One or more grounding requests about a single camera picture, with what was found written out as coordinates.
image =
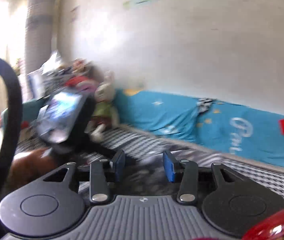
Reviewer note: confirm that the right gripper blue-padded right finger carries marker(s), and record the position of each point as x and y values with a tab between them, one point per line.
188	174

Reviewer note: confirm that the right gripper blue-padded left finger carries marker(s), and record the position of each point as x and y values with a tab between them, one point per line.
100	173

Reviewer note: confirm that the operator hand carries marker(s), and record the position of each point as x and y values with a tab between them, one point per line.
28	166

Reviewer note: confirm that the rabbit plush green vest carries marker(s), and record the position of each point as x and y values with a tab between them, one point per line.
105	115

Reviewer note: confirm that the purple moon plush pillow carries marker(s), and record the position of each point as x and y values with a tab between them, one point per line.
82	83

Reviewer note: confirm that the houndstooth bed blanket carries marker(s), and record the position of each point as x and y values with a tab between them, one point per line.
154	165

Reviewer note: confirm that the clutter pile on shelf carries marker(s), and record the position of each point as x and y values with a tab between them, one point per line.
54	73

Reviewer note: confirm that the blue patterned bed bolster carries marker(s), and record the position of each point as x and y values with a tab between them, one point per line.
225	127

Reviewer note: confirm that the red glossy object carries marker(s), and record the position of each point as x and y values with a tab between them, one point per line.
268	229

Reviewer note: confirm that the grey ribbed duct pipe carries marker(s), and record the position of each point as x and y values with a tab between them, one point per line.
39	32

